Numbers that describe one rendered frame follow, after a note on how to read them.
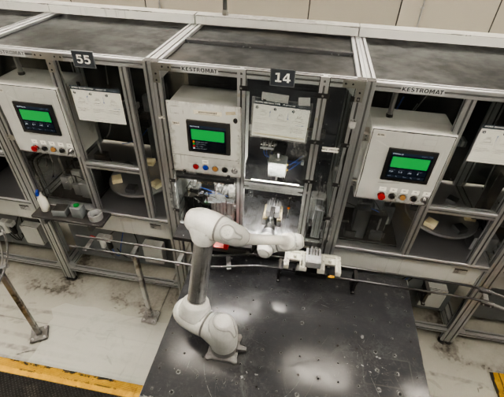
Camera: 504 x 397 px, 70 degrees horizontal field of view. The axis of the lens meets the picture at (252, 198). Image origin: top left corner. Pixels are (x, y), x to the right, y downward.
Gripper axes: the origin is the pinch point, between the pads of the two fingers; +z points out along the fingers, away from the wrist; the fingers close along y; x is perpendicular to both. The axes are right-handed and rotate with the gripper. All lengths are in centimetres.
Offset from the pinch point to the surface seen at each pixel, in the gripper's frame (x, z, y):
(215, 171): 36, -17, 39
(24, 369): 162, -89, -104
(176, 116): 57, -18, 73
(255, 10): 73, 341, 74
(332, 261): -44, -23, -15
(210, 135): 37, -20, 65
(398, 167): -66, -19, 58
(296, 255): -20.1, -25.1, -12.6
